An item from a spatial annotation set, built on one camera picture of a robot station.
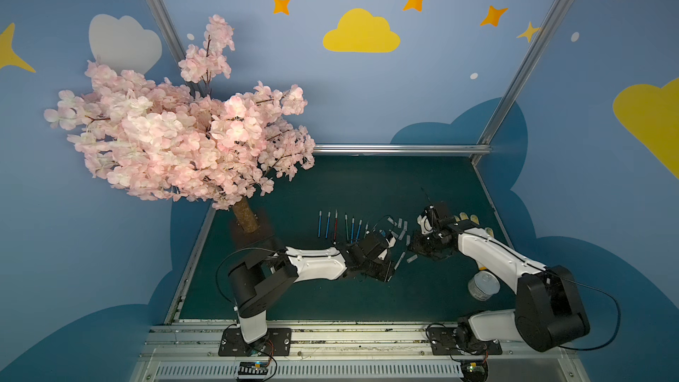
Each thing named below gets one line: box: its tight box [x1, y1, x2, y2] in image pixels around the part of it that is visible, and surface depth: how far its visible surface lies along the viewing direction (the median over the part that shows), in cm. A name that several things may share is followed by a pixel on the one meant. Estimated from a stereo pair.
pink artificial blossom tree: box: [43, 15, 316, 235], surface depth 61 cm
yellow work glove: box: [447, 212, 495, 238], surface depth 66 cm
